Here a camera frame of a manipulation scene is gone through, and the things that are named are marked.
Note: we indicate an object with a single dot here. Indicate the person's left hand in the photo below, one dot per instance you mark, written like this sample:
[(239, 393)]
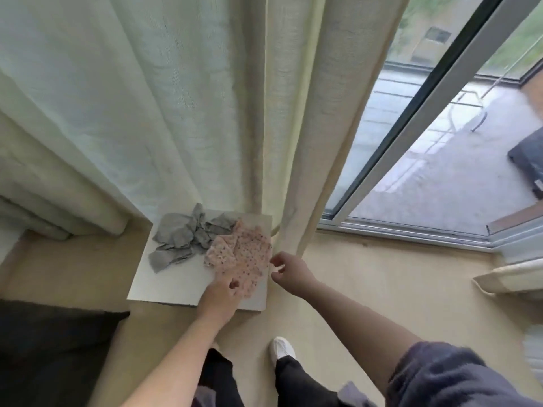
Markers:
[(220, 299)]

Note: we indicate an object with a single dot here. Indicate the person's right hand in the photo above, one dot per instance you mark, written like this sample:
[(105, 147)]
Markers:
[(295, 275)]

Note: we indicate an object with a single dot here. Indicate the person's right forearm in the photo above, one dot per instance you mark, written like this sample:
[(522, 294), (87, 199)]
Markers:
[(365, 330)]

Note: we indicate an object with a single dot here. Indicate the person's left forearm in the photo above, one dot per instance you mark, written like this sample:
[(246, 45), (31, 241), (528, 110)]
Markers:
[(178, 364)]

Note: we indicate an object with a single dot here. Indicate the person's white shoe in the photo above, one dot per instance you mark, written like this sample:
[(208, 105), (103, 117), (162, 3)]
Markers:
[(282, 349)]

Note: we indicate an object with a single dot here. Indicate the person's black trouser leg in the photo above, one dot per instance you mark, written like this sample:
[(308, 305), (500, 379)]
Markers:
[(219, 377), (305, 385)]

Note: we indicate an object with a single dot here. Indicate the black floor mat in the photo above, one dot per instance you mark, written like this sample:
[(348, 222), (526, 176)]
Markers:
[(51, 351)]

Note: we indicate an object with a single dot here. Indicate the white bundled curtain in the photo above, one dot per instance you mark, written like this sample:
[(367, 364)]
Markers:
[(509, 277)]

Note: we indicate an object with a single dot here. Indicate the white linen curtain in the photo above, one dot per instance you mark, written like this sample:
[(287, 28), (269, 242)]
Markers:
[(170, 89)]

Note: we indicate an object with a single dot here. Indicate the brown wooden board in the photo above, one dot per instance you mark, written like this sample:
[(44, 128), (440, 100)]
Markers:
[(517, 218)]

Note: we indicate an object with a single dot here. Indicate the dark blue tarpaulin cover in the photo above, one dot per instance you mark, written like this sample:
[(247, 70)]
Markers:
[(530, 161)]

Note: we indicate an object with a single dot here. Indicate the white sliding door frame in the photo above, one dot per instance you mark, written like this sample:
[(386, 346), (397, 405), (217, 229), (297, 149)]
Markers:
[(407, 123)]

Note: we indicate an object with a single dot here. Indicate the dark balcony window frame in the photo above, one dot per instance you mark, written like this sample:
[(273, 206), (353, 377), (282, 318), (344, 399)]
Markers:
[(458, 29)]

